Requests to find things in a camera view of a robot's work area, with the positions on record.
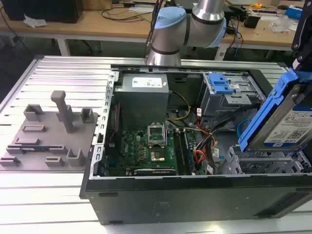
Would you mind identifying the black cable bundle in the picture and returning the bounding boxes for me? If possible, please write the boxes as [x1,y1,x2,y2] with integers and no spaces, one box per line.
[195,114,242,175]

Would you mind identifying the grey perforated disk bay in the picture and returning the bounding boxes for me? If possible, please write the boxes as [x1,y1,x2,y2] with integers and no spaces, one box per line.
[220,145,312,175]

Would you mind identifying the blue cardboard box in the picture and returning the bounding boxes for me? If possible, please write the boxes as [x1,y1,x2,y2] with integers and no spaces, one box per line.
[285,4,304,20]

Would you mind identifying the wooden desk white frame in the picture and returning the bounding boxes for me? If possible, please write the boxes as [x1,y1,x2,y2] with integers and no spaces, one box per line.
[218,3,302,59]
[0,8,156,57]

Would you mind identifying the CPU socket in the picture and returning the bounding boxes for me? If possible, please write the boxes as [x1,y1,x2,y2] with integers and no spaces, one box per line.
[150,150,167,163]

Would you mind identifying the black graphics card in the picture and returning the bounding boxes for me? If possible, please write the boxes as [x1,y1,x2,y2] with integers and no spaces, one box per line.
[133,167,176,176]

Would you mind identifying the large black box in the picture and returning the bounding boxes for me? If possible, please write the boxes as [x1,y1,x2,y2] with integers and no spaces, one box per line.
[1,0,84,24]

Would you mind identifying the blue disk wire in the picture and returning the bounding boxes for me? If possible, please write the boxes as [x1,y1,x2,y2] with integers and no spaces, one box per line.
[237,118,252,145]

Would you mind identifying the green motherboard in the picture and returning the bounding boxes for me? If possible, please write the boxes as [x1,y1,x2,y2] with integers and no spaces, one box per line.
[104,129,195,176]

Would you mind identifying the black cable beside arm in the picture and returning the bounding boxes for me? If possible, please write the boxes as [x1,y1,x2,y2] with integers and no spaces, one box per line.
[145,0,167,61]

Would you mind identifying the yellow power wires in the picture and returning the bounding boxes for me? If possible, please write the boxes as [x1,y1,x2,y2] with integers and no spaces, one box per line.
[165,91,192,121]

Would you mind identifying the orange flat wire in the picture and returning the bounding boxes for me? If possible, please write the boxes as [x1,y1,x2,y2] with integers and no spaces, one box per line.
[193,149,205,172]

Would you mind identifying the thin red wire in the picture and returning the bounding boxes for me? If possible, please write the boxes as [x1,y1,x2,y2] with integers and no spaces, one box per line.
[108,102,121,147]

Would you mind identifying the hard disk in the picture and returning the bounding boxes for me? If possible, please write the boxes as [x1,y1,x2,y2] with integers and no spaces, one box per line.
[237,68,312,153]

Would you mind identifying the blue drive latch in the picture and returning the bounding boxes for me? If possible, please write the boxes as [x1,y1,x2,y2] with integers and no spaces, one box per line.
[209,74,234,95]

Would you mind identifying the black RAM slot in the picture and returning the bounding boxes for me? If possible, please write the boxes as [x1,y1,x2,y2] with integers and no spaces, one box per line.
[174,129,187,175]

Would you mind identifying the crumpled white paper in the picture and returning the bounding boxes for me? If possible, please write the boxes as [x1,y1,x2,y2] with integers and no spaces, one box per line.
[23,13,48,28]

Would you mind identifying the black open PC case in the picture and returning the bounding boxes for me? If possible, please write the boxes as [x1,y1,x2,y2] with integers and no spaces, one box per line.
[79,63,312,226]

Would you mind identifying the crumpled clear plastic bag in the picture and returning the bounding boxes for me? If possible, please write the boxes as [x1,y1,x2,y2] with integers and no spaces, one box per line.
[269,16,297,33]

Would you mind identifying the grey power supply unit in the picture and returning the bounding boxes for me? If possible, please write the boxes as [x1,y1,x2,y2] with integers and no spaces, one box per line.
[114,73,170,125]

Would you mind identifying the black cable on desk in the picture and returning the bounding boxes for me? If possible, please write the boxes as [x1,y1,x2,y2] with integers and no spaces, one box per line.
[101,6,152,22]

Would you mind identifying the grey parts rack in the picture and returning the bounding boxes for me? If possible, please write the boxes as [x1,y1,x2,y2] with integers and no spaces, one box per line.
[0,90,99,171]

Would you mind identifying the small black cube device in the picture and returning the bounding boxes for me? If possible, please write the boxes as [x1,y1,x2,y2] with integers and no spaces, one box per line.
[244,12,261,28]

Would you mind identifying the metal socket cover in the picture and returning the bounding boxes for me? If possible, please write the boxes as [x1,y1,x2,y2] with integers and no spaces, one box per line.
[147,123,167,147]

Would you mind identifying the RAM stick in slot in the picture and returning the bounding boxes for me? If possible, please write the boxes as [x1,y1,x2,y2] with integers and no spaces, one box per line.
[183,129,196,174]

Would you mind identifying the grey drive cage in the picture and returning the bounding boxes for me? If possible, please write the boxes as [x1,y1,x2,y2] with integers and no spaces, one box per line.
[200,72,267,118]

